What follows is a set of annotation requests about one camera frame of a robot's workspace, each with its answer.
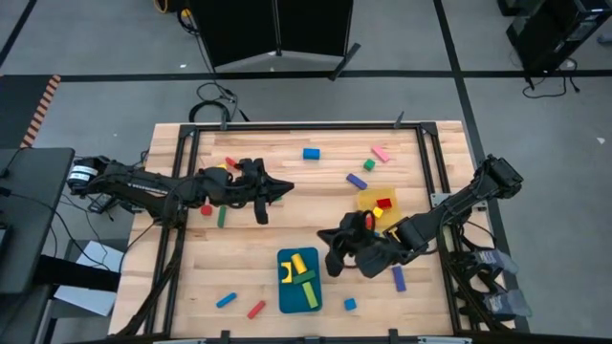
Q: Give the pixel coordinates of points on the yellow translucent tray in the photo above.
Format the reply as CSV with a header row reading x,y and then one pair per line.
x,y
370,197

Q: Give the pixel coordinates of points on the blue rectangular block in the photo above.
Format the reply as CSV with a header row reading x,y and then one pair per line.
x,y
311,154

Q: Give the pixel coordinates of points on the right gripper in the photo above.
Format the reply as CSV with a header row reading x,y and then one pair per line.
x,y
373,253

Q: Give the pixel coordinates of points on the yellow cylinder block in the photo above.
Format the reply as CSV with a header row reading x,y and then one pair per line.
x,y
299,264

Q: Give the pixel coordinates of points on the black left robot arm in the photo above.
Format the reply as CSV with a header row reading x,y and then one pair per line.
x,y
143,186

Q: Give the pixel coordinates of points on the black floor mat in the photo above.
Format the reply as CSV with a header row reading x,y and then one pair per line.
x,y
19,110

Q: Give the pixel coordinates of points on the light green long block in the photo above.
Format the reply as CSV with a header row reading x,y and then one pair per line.
x,y
310,295

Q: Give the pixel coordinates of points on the small yellow cube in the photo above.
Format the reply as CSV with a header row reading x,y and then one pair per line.
x,y
378,212
222,166

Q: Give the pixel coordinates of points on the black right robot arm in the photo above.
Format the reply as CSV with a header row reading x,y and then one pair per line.
x,y
459,205

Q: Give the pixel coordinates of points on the small red block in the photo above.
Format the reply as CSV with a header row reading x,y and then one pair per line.
x,y
368,221
206,209

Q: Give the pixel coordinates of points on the dark green long block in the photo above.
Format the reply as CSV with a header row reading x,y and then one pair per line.
x,y
304,277

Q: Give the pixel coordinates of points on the green cube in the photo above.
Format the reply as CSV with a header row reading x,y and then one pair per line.
x,y
368,165

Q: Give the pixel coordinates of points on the black power adapter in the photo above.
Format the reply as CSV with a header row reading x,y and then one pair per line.
x,y
100,204

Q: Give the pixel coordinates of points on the pink long block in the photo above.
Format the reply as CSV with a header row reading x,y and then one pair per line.
x,y
380,154

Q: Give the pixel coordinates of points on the red cube block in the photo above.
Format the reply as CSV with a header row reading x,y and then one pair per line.
x,y
384,203

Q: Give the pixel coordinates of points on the light blue long block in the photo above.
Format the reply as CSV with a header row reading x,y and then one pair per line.
x,y
226,300

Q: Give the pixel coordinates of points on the grey weight bag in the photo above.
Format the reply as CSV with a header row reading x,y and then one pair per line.
x,y
509,303
497,260

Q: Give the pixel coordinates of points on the teal plastic tray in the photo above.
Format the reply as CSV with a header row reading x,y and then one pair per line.
x,y
287,298

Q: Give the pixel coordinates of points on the black folding partition screen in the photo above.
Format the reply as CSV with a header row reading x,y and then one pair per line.
x,y
239,28

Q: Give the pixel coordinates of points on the black equipment cart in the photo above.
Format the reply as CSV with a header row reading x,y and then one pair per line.
x,y
550,33

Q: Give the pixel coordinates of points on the small green block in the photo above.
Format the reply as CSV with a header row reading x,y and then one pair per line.
x,y
277,198

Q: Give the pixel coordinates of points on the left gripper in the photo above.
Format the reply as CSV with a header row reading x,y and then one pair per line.
x,y
255,184

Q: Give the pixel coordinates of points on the red long block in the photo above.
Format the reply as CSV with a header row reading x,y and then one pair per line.
x,y
256,309

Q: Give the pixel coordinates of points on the yellow arch block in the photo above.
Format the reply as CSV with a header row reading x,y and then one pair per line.
x,y
282,272

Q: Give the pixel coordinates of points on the purple long block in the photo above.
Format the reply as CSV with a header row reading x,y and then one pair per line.
x,y
399,279
356,181

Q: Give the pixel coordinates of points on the white paper sheet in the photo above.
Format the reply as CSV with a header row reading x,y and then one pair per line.
x,y
100,255

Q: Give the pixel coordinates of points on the black desk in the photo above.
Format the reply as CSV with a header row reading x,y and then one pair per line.
x,y
28,215

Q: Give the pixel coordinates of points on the black aluminium frame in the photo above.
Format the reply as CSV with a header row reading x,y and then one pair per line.
x,y
306,126

